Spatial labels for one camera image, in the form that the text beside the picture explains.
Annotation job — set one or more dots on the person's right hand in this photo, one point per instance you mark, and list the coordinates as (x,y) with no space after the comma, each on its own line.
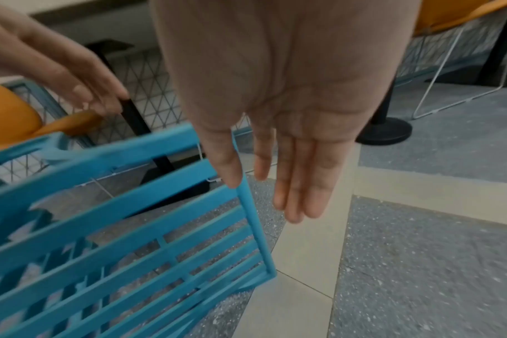
(287,82)

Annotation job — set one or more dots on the person's left hand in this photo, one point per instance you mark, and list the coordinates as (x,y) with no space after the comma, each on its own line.
(48,62)

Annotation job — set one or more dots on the blue slatted chair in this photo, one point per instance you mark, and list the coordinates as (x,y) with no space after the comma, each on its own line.
(111,198)

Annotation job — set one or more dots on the table with black pedestal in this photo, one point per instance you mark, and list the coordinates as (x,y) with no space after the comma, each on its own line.
(134,115)

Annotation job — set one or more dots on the black round table pedestal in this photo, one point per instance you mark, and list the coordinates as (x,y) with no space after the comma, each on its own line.
(383,132)

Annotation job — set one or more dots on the orange chair with white frame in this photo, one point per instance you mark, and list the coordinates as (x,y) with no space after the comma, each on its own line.
(445,13)

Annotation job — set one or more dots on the black table post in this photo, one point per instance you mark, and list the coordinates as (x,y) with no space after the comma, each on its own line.
(502,49)

